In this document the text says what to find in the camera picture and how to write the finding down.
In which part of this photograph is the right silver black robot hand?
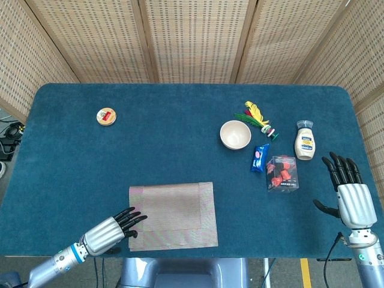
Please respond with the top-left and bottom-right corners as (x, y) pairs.
(313, 151), (378, 232)

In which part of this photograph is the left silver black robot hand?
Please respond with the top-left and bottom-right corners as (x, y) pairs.
(79, 206), (148, 257)

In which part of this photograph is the grey woven placemat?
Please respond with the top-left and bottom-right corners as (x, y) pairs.
(128, 181), (219, 252)

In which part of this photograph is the white bowl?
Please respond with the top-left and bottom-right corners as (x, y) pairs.
(219, 119), (252, 150)

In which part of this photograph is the mayonnaise squeeze bottle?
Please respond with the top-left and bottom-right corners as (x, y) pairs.
(294, 119), (317, 161)

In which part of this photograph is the clear box with red toys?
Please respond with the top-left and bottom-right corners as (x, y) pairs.
(265, 154), (301, 193)

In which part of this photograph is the blue-grey robot torso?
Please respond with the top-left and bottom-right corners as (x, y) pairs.
(115, 257), (250, 288)

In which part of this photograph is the blue snack packet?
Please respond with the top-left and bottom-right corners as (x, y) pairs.
(250, 143), (271, 173)

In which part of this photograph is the white table leg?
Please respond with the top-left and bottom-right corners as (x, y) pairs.
(263, 257), (272, 288)

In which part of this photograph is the blue table cloth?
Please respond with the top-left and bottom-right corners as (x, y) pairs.
(0, 83), (384, 259)

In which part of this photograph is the colourful feather shuttlecock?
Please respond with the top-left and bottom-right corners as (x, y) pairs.
(234, 101), (280, 141)

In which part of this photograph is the woven bamboo folding screen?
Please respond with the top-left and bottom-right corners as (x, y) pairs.
(0, 0), (384, 196)

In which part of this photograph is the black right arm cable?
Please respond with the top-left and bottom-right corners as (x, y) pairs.
(322, 232), (346, 288)

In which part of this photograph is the black coiled floor cable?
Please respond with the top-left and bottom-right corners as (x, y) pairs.
(4, 121), (26, 142)

